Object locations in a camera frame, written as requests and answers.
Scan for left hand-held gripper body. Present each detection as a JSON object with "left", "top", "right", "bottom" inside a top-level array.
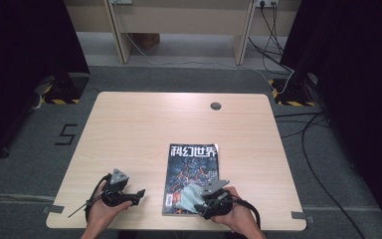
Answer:
[{"left": 100, "top": 167, "right": 137, "bottom": 208}]

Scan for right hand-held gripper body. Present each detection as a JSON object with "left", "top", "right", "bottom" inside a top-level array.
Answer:
[{"left": 195, "top": 179, "right": 235, "bottom": 220}]

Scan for light blue wiping cloth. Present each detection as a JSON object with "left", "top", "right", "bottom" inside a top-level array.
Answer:
[{"left": 175, "top": 183, "right": 207, "bottom": 213}]

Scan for dark illustrated magazine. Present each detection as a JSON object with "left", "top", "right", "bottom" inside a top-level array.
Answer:
[{"left": 161, "top": 142, "right": 221, "bottom": 217}]

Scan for person's left hand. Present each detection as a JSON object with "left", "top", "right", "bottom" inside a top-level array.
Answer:
[{"left": 88, "top": 198, "right": 133, "bottom": 231}]

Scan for person's right hand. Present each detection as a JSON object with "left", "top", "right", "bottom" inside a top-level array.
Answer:
[{"left": 211, "top": 186, "right": 258, "bottom": 233}]

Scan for stand base with hazard tape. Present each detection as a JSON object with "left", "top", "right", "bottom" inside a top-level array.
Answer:
[
  {"left": 34, "top": 73, "right": 91, "bottom": 106},
  {"left": 268, "top": 73, "right": 319, "bottom": 108}
]

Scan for brown cardboard box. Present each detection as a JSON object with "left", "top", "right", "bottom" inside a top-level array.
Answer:
[{"left": 130, "top": 33, "right": 161, "bottom": 51}]

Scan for black curtain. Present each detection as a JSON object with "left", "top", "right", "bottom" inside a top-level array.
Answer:
[
  {"left": 280, "top": 0, "right": 382, "bottom": 238},
  {"left": 0, "top": 0, "right": 91, "bottom": 163}
]

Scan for beige wooden desk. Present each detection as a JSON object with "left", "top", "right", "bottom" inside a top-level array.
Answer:
[{"left": 63, "top": 0, "right": 302, "bottom": 66}]

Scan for right hand-held gripper black cable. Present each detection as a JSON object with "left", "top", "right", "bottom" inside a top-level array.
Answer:
[{"left": 233, "top": 198, "right": 262, "bottom": 230}]

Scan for black floor cables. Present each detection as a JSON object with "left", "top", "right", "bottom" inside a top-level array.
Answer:
[{"left": 273, "top": 111, "right": 366, "bottom": 239}]

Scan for long white cable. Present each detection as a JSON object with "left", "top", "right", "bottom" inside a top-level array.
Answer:
[{"left": 123, "top": 31, "right": 295, "bottom": 96}]

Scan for bundle of black wall cables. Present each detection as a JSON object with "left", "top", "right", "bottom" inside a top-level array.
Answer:
[{"left": 248, "top": 1, "right": 294, "bottom": 73}]

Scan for white wall socket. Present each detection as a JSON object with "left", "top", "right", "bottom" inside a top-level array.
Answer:
[{"left": 256, "top": 0, "right": 280, "bottom": 8}]

